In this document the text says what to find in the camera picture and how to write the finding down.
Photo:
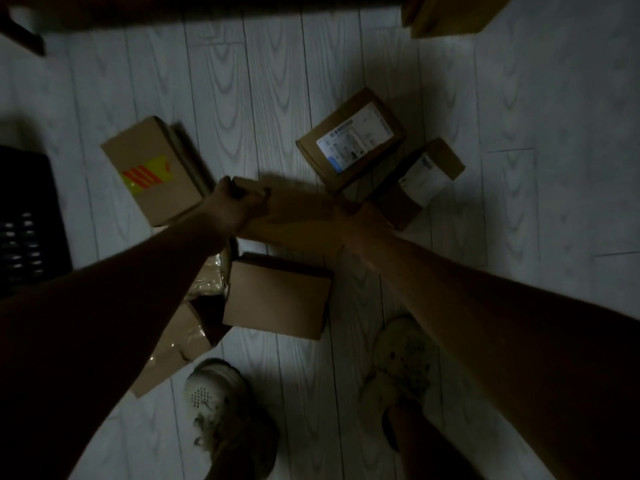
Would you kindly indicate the person's right hand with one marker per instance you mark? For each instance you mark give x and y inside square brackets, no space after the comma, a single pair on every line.
[364,225]

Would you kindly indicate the person's left hand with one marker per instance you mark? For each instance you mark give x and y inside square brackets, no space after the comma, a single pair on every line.
[229,209]

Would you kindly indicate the person's left fingers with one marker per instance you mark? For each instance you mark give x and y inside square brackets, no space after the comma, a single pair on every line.
[254,194]

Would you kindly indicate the person's right fingers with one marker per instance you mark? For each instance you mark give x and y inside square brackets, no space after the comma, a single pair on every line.
[345,210]

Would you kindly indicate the plain brown cardboard box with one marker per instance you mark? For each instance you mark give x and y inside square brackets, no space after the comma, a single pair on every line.
[300,214]

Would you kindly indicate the person's right forearm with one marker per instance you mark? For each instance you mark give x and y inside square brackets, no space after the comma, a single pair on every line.
[500,334]

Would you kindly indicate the person's left forearm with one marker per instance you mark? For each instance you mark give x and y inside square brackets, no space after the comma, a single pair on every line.
[100,314]

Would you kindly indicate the cardboard box with large white label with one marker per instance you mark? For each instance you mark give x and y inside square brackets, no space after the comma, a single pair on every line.
[350,139]

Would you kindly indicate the cardboard box with small white label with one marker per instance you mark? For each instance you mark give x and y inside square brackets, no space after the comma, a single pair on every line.
[425,177]

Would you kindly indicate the cardboard box with yellow sticker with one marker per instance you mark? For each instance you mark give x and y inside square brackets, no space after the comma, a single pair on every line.
[155,174]

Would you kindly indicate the flat plain cardboard box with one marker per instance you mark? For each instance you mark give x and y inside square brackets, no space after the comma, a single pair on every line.
[277,299]

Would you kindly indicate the person's right white shoe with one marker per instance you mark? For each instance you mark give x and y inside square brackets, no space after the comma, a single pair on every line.
[400,364]

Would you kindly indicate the person's white shoe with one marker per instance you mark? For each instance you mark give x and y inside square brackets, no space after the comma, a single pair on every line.
[400,364]
[220,399]

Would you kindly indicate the taped crumpled cardboard box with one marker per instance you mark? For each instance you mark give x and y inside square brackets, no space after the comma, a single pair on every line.
[180,344]

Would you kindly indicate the person's left white shoe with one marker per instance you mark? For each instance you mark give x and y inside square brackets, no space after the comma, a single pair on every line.
[220,399]

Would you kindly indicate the black plastic crate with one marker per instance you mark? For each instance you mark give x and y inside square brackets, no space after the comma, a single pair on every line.
[27,219]

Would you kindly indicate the person's right leg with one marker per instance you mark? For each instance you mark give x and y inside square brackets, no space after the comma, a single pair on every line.
[425,449]

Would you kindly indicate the person's leg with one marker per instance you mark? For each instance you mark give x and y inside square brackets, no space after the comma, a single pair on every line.
[425,449]
[240,459]

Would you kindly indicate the person's left leg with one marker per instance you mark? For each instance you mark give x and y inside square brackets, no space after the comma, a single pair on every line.
[240,459]

